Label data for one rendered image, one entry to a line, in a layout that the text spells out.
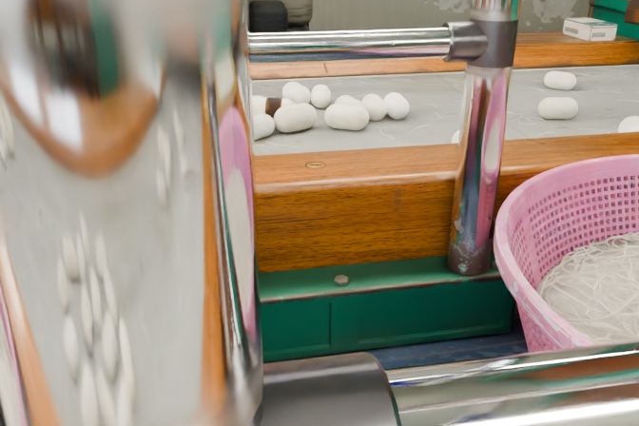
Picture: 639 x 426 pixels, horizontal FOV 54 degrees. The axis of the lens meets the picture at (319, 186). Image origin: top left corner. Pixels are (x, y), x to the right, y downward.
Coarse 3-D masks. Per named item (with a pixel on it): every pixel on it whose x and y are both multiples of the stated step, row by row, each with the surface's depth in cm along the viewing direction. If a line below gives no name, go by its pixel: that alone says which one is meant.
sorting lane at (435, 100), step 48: (336, 96) 61; (384, 96) 61; (432, 96) 61; (528, 96) 61; (576, 96) 61; (624, 96) 61; (288, 144) 47; (336, 144) 47; (384, 144) 47; (432, 144) 47
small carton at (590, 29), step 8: (568, 24) 80; (576, 24) 78; (584, 24) 76; (592, 24) 75; (600, 24) 75; (608, 24) 75; (616, 24) 75; (568, 32) 80; (576, 32) 78; (584, 32) 76; (592, 32) 75; (600, 32) 75; (608, 32) 76; (592, 40) 76; (600, 40) 76; (608, 40) 76
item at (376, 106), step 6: (366, 96) 54; (372, 96) 53; (378, 96) 53; (366, 102) 53; (372, 102) 52; (378, 102) 52; (384, 102) 53; (366, 108) 52; (372, 108) 52; (378, 108) 52; (384, 108) 52; (372, 114) 52; (378, 114) 52; (384, 114) 52; (372, 120) 53; (378, 120) 53
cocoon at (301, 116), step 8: (304, 104) 50; (280, 112) 49; (288, 112) 49; (296, 112) 49; (304, 112) 49; (312, 112) 50; (280, 120) 49; (288, 120) 49; (296, 120) 49; (304, 120) 49; (312, 120) 50; (280, 128) 49; (288, 128) 49; (296, 128) 49; (304, 128) 50
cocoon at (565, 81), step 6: (552, 72) 63; (558, 72) 63; (564, 72) 63; (546, 78) 63; (552, 78) 63; (558, 78) 63; (564, 78) 62; (570, 78) 62; (546, 84) 64; (552, 84) 63; (558, 84) 63; (564, 84) 62; (570, 84) 62
